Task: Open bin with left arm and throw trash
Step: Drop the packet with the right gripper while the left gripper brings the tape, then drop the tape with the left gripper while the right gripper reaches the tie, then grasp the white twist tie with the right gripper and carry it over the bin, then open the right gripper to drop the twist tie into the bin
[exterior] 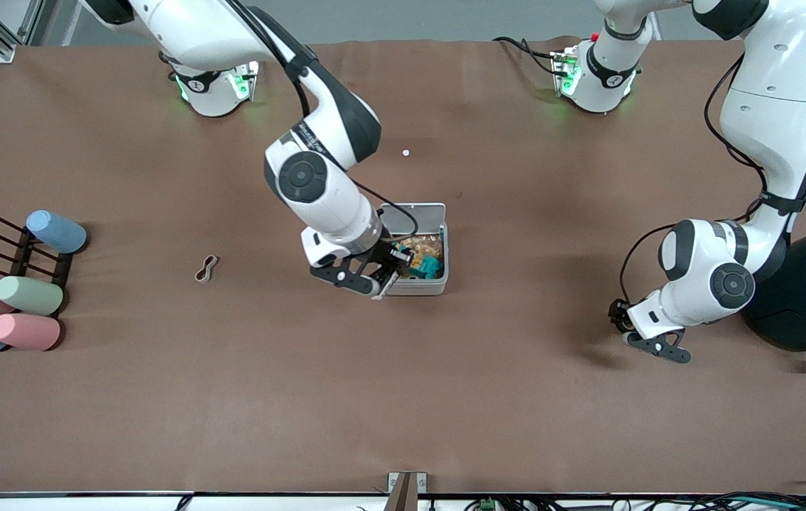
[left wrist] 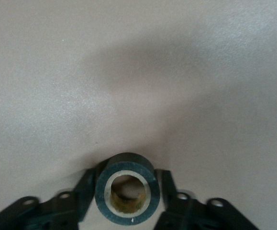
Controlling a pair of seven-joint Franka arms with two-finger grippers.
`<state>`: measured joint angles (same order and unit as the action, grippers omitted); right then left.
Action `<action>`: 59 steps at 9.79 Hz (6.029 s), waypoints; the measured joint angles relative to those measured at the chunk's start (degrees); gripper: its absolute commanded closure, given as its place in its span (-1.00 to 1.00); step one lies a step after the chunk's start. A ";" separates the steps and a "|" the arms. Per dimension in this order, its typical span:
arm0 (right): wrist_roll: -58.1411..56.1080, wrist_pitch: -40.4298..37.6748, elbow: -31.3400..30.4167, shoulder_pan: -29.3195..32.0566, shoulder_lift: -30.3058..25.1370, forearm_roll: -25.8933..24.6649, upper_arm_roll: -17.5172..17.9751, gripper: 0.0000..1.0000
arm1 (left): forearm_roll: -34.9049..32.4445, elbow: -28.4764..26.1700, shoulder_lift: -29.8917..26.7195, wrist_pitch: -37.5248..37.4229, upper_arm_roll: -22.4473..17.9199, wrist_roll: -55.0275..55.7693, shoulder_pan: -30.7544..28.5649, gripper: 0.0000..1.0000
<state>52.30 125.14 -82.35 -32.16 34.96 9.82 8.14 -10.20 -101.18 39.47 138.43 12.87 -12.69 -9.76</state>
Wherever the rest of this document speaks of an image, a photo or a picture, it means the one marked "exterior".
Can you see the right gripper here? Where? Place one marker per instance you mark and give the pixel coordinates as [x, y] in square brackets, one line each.
[383, 255]

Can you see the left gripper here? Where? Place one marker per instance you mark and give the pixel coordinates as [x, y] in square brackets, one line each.
[616, 310]

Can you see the white lidded trash bin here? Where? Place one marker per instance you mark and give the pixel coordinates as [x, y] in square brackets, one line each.
[413, 216]

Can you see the tan rubber band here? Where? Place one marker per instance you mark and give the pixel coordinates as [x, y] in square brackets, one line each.
[206, 269]

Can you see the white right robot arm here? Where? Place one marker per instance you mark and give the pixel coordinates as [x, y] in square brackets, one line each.
[317, 191]

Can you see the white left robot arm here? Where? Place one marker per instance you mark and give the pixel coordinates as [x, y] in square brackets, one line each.
[765, 106]

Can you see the teal trash piece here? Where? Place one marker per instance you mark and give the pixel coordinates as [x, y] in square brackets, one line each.
[429, 267]

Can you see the brown table cover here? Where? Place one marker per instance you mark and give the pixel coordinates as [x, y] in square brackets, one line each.
[303, 397]

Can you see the green terminal connector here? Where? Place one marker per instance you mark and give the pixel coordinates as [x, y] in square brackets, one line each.
[487, 504]

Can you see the green-lit base connector box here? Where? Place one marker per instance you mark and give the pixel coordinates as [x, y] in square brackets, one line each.
[243, 81]
[567, 71]

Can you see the green plastic cup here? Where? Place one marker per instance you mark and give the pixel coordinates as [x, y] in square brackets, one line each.
[30, 295]

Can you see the black cup rack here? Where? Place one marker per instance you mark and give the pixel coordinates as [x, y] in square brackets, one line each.
[19, 264]

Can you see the metal table edge bracket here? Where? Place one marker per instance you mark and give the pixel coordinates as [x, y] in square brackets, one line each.
[407, 490]

